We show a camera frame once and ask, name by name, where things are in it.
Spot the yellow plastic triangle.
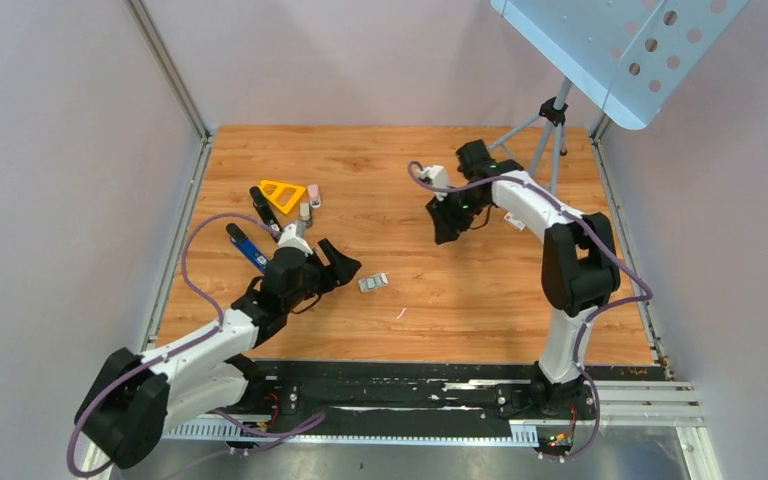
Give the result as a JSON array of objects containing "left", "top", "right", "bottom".
[{"left": 258, "top": 180, "right": 307, "bottom": 215}]

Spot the aluminium frame post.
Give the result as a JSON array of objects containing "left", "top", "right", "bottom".
[{"left": 124, "top": 0, "right": 212, "bottom": 143}]

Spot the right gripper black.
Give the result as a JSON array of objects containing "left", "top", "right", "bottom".
[{"left": 426, "top": 186, "right": 489, "bottom": 246}]

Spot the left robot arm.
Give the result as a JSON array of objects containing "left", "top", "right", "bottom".
[{"left": 70, "top": 239, "right": 362, "bottom": 469}]

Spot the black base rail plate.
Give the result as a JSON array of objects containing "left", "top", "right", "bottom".
[{"left": 221, "top": 360, "right": 599, "bottom": 440}]

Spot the grey white stapler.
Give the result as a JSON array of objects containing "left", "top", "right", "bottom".
[{"left": 299, "top": 202, "right": 313, "bottom": 228}]

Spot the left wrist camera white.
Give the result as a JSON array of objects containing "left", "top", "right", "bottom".
[{"left": 278, "top": 220, "right": 313, "bottom": 256}]

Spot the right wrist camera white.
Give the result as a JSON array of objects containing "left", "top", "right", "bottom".
[{"left": 419, "top": 165, "right": 451, "bottom": 194}]

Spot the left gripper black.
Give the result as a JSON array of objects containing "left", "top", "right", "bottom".
[{"left": 284, "top": 239, "right": 359, "bottom": 312}]

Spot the light blue music stand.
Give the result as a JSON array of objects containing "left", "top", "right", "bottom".
[{"left": 486, "top": 0, "right": 753, "bottom": 197}]

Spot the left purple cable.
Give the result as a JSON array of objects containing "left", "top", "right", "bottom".
[{"left": 65, "top": 212, "right": 327, "bottom": 478}]

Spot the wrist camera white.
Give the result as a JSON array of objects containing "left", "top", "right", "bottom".
[
  {"left": 419, "top": 165, "right": 451, "bottom": 194},
  {"left": 278, "top": 220, "right": 313, "bottom": 256}
]

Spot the pink stapler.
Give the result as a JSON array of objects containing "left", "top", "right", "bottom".
[{"left": 307, "top": 184, "right": 322, "bottom": 209}]

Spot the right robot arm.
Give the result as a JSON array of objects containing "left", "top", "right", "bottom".
[{"left": 408, "top": 140, "right": 621, "bottom": 418}]

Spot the small white staple box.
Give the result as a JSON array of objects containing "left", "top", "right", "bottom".
[{"left": 504, "top": 212, "right": 526, "bottom": 231}]

